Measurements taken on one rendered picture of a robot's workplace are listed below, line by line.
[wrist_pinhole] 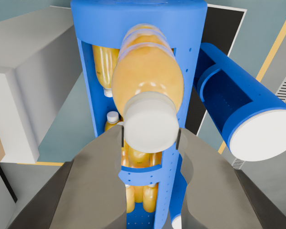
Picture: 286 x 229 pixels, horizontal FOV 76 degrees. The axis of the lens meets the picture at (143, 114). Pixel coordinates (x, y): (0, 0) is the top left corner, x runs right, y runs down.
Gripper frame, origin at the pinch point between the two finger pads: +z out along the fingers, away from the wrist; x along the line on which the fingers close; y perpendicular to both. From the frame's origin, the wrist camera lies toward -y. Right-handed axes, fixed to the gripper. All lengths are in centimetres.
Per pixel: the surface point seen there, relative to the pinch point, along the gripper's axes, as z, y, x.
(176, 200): 69, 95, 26
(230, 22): 134, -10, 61
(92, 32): 24.1, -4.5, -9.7
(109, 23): 22.2, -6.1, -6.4
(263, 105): 51, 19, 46
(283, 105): 51, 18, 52
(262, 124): 49, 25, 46
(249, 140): 50, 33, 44
